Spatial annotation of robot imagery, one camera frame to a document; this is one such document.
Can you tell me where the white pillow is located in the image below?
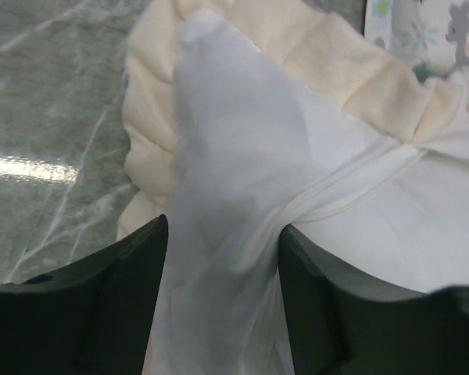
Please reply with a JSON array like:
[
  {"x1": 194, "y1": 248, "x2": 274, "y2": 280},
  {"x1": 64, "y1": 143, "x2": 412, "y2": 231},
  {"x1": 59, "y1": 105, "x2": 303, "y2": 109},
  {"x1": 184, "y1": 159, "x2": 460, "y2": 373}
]
[{"x1": 150, "y1": 10, "x2": 469, "y2": 374}]

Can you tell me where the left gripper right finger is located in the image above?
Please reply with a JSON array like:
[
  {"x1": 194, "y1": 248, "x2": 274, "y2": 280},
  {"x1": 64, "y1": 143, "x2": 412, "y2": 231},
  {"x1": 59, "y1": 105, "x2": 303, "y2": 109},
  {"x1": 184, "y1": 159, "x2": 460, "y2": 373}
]
[{"x1": 278, "y1": 226, "x2": 469, "y2": 374}]

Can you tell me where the grey pillowcase with cream ruffle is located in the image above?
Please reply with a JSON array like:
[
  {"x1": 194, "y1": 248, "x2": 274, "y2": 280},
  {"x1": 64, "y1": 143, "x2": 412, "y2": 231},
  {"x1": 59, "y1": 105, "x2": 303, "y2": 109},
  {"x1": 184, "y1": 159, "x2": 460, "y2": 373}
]
[{"x1": 117, "y1": 1, "x2": 469, "y2": 238}]

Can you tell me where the animal print pillow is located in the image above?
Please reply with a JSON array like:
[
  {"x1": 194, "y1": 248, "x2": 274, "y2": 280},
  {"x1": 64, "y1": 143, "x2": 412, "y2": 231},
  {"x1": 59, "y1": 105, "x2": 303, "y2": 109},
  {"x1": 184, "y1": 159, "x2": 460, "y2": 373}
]
[{"x1": 364, "y1": 0, "x2": 469, "y2": 81}]

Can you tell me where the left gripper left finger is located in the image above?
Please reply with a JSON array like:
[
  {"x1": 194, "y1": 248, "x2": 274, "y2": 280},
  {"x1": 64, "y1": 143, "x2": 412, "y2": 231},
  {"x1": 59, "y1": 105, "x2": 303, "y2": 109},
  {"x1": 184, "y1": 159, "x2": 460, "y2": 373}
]
[{"x1": 0, "y1": 216, "x2": 168, "y2": 374}]

